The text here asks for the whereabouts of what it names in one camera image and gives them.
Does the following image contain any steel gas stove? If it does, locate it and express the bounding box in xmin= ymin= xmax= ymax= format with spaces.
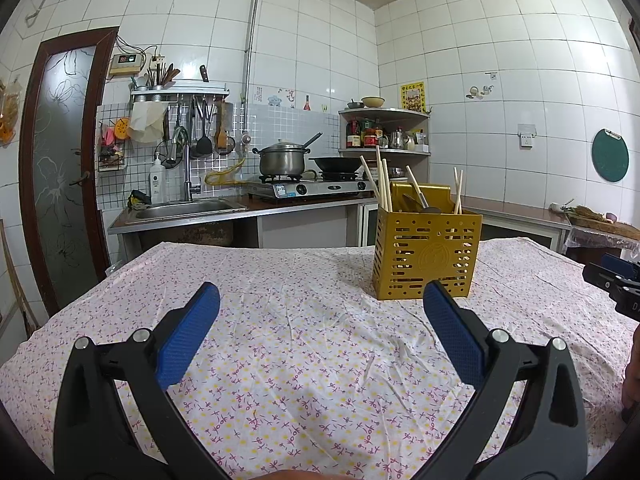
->
xmin=247 ymin=172 xmax=373 ymax=201

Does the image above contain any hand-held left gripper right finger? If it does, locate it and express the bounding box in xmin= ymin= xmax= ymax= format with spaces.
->
xmin=422 ymin=280 xmax=588 ymax=480

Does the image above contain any white pump soap bottle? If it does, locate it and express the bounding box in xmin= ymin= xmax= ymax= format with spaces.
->
xmin=150 ymin=151 xmax=167 ymax=204

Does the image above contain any metal faucet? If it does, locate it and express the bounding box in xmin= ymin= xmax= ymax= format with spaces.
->
xmin=170 ymin=142 xmax=203 ymax=203

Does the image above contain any metal cutlery cup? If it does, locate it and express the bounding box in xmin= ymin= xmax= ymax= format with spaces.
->
xmin=147 ymin=62 xmax=181 ymax=91

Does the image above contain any metal wall rack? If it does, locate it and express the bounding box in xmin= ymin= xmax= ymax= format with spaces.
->
xmin=130 ymin=80 xmax=231 ymax=106

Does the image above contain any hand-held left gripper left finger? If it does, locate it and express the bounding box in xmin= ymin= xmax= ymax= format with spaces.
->
xmin=54 ymin=281 xmax=236 ymax=480

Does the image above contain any row of condiment bottles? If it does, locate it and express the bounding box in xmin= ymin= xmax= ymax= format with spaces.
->
xmin=346 ymin=119 xmax=391 ymax=150

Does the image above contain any wooden chopping block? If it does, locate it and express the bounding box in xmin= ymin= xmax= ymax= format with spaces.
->
xmin=567 ymin=205 xmax=640 ymax=241

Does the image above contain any brown framed glass door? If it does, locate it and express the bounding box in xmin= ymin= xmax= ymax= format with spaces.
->
xmin=19 ymin=27 xmax=120 ymax=316

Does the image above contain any floral tablecloth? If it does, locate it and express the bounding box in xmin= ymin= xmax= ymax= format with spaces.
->
xmin=0 ymin=237 xmax=640 ymax=480

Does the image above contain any yellow wall poster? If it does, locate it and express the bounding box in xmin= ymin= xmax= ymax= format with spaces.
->
xmin=400 ymin=81 xmax=427 ymax=112

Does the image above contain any wire wall basket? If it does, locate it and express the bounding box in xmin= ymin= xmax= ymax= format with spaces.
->
xmin=97 ymin=117 xmax=131 ymax=173

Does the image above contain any beige wall controller box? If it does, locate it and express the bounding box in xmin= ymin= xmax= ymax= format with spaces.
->
xmin=110 ymin=52 xmax=143 ymax=78

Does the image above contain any black wok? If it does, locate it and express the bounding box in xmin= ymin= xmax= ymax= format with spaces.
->
xmin=309 ymin=156 xmax=362 ymax=173

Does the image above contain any steel sink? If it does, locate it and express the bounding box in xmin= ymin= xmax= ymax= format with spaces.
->
xmin=132 ymin=197 xmax=248 ymax=221

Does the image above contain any black slotted turner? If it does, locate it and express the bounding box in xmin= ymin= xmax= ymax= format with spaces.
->
xmin=196 ymin=101 xmax=215 ymax=157

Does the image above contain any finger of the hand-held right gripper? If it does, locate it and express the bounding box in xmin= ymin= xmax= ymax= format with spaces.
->
xmin=582 ymin=262 xmax=628 ymax=292
xmin=601 ymin=253 xmax=640 ymax=277

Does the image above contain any green round cutting board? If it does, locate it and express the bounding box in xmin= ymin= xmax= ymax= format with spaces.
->
xmin=592 ymin=129 xmax=630 ymax=183

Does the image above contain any orange hanging bag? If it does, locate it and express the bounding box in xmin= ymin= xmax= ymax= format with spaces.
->
xmin=0 ymin=80 xmax=21 ymax=146

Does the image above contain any person's right hand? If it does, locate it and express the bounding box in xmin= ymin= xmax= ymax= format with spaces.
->
xmin=621 ymin=322 xmax=640 ymax=423

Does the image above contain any beige plastic bag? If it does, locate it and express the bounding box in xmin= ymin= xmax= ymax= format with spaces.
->
xmin=127 ymin=102 xmax=168 ymax=143

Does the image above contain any steel cooking pot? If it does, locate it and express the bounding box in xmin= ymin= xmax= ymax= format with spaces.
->
xmin=251 ymin=139 xmax=310 ymax=177

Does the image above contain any teapot wall sticker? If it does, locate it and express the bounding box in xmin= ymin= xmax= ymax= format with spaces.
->
xmin=465 ymin=72 xmax=498 ymax=101

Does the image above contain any wooden spatula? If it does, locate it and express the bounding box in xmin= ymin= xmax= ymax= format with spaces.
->
xmin=214 ymin=102 xmax=230 ymax=150

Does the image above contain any grey wall pipe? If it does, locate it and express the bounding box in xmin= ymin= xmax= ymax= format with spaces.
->
xmin=242 ymin=0 xmax=266 ymax=98

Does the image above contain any white corner shelf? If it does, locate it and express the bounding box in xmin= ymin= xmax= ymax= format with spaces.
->
xmin=338 ymin=107 xmax=431 ymax=181

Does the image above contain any plastic covered side table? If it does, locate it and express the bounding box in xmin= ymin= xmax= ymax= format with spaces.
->
xmin=562 ymin=225 xmax=640 ymax=263

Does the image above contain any yellow perforated utensil holder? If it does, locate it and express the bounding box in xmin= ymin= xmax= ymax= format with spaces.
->
xmin=371 ymin=182 xmax=484 ymax=301

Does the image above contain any yellow gas hose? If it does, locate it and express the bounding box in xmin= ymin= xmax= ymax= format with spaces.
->
xmin=205 ymin=155 xmax=248 ymax=187

